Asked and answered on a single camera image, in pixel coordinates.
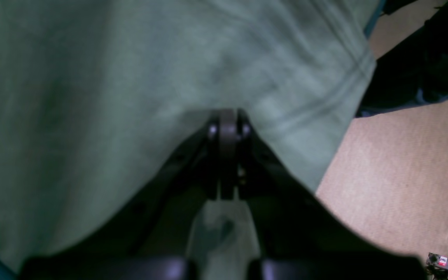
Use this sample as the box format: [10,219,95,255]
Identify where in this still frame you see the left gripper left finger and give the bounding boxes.
[18,109,229,280]

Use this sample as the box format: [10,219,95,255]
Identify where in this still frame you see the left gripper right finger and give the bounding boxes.
[229,109,427,280]

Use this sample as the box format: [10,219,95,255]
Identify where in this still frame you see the sage green T-shirt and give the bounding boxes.
[0,0,380,271]

